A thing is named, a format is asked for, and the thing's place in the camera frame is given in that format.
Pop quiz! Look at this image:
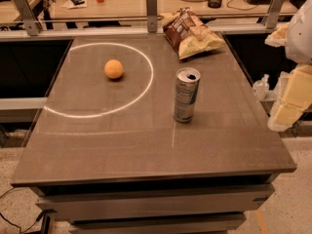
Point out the left metal bracket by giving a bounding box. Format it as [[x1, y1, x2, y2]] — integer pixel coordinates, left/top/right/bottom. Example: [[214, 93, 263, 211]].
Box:
[[13, 0, 42, 36]]

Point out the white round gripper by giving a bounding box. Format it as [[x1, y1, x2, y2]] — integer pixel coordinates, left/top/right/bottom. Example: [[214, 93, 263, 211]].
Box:
[[264, 0, 312, 132]]

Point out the clear sanitizer bottle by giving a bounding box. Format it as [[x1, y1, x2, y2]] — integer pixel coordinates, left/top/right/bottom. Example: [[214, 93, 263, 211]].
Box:
[[253, 74, 269, 100]]

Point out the upper metal drawer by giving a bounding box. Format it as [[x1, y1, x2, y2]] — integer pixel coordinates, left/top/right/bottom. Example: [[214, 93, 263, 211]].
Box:
[[37, 184, 274, 222]]

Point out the brown yellow chip bag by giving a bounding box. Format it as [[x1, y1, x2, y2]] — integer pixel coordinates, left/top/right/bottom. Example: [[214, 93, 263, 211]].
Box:
[[160, 7, 225, 59]]

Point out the silver blue redbull can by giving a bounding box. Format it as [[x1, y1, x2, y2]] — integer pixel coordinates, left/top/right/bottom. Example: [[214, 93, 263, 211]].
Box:
[[174, 67, 201, 123]]

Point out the lower metal drawer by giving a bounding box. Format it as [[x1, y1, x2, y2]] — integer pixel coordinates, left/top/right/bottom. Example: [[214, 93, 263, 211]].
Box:
[[69, 213, 246, 234]]

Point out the orange fruit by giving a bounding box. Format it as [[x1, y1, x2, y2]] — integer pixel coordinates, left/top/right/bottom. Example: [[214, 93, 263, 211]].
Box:
[[104, 59, 124, 79]]

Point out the metal bracket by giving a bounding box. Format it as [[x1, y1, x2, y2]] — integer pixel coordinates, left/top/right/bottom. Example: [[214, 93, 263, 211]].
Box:
[[13, 0, 42, 36], [146, 0, 157, 33], [262, 0, 286, 29]]

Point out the right metal bracket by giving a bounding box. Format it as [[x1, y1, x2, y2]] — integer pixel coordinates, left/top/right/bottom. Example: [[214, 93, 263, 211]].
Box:
[[262, 0, 286, 29]]

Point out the middle metal bracket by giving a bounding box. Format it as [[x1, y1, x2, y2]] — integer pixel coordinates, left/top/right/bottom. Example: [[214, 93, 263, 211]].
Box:
[[146, 0, 157, 33]]

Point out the metal drawer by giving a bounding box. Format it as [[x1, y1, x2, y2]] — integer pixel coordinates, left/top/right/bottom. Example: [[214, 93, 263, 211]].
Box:
[[37, 184, 274, 222], [69, 213, 246, 234]]

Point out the black floor cable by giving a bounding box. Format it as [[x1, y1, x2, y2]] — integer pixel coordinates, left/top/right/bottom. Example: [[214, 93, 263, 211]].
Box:
[[0, 187, 50, 234]]

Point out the black mesh pen cup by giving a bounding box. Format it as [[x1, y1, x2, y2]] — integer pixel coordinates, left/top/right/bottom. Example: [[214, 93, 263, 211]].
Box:
[[208, 0, 222, 9]]

